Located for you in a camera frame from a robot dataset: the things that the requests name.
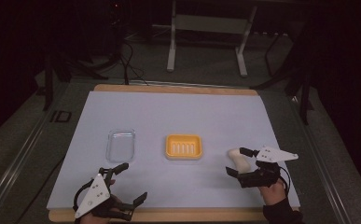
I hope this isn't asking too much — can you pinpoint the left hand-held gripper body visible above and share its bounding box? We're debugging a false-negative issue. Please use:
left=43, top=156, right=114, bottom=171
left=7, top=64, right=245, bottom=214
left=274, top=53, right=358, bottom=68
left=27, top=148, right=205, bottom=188
left=73, top=167, right=135, bottom=222

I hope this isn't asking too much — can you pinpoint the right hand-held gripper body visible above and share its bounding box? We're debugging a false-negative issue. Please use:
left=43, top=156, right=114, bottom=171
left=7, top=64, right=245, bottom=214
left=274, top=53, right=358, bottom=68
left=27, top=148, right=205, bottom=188
left=238, top=146, right=299, bottom=189

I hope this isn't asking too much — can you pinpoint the black metal stand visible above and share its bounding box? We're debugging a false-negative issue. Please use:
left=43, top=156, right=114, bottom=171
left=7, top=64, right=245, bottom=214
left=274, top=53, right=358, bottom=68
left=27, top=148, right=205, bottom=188
left=251, top=18, right=316, bottom=126

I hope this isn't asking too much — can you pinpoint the black floor bracket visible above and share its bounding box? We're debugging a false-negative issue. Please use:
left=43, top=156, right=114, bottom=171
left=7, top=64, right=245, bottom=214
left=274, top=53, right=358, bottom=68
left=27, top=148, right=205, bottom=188
left=49, top=109, right=73, bottom=123

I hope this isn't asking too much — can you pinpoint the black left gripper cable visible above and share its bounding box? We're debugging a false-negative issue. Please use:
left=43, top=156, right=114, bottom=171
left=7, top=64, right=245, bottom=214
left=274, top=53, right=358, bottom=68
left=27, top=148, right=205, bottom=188
left=72, top=178, right=94, bottom=214

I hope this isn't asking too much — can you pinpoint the light blue table mat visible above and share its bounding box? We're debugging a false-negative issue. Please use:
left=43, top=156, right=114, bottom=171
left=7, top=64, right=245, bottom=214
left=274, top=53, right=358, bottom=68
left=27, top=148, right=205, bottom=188
left=46, top=91, right=301, bottom=211

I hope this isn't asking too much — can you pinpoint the clear plastic container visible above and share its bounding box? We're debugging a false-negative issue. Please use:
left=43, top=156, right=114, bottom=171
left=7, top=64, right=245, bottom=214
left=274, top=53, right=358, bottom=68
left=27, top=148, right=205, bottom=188
left=105, top=129, right=136, bottom=164

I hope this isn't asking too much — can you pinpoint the yellow soap dish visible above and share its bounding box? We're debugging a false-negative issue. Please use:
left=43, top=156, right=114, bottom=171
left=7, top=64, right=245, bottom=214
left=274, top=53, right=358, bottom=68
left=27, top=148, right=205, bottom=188
left=164, top=133, right=204, bottom=161

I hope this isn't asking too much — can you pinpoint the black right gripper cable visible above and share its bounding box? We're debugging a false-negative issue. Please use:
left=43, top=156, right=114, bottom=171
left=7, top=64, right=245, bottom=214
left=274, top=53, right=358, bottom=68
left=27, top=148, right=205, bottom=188
left=278, top=165, right=293, bottom=196

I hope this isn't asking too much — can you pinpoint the white soap bar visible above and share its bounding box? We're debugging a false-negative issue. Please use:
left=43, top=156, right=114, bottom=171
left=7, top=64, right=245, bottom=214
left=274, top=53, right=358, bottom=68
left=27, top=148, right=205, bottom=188
left=227, top=147, right=252, bottom=174

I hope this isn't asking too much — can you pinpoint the person's right hand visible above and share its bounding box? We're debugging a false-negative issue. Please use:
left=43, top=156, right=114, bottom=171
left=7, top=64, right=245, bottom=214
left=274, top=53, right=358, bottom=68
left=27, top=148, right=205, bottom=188
left=257, top=180, right=290, bottom=207

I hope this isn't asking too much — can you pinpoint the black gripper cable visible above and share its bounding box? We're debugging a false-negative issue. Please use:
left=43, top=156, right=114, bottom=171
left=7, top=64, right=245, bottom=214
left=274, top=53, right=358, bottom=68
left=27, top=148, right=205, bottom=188
left=72, top=178, right=94, bottom=214
left=278, top=165, right=293, bottom=196

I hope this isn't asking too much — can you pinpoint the black floor cable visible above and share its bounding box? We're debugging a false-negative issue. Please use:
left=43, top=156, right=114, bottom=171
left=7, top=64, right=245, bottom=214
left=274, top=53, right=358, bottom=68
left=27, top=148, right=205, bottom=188
left=121, top=40, right=150, bottom=86

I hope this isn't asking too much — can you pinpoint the white metal stand frame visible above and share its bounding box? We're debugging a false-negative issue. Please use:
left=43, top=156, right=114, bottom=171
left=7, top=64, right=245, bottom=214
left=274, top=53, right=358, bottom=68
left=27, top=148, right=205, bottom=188
left=166, top=0, right=258, bottom=78

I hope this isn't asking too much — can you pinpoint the black tripod stand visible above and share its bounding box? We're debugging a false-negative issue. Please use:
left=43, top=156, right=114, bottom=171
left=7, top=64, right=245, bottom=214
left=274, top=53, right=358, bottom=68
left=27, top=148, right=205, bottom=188
left=42, top=0, right=130, bottom=112

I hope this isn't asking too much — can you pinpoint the metal floor rail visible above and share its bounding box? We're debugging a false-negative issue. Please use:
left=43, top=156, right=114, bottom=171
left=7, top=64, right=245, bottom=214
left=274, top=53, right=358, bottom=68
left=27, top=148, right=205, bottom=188
left=0, top=90, right=64, bottom=224
left=289, top=95, right=356, bottom=224

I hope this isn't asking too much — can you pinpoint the person's left hand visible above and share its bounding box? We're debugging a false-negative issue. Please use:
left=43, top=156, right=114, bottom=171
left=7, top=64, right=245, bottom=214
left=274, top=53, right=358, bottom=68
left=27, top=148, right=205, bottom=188
left=78, top=178, right=125, bottom=224

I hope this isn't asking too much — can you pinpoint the black thin-legged stand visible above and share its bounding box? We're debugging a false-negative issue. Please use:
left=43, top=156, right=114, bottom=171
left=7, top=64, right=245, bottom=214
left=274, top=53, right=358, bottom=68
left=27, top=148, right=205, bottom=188
left=263, top=31, right=291, bottom=77

